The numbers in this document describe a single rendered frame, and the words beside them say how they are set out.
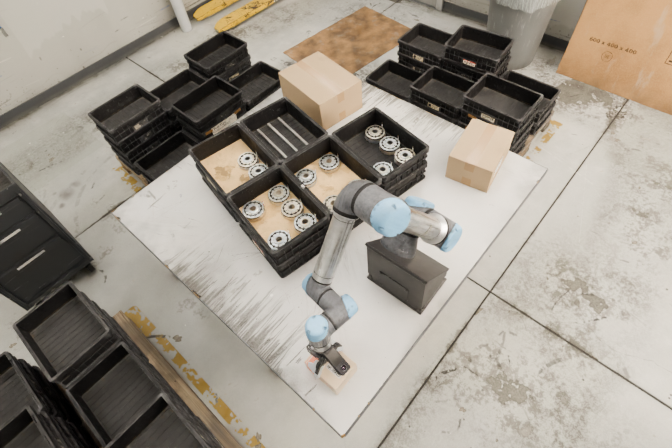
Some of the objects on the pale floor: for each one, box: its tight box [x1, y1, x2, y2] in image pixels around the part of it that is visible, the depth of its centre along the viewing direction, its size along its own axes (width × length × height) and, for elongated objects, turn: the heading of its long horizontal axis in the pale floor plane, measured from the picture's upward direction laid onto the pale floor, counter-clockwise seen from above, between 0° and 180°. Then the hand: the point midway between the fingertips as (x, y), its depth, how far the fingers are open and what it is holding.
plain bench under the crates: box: [111, 80, 548, 438], centre depth 255 cm, size 160×160×70 cm
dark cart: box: [0, 162, 95, 311], centre depth 260 cm, size 60×45×90 cm
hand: (330, 364), depth 168 cm, fingers open, 14 cm apart
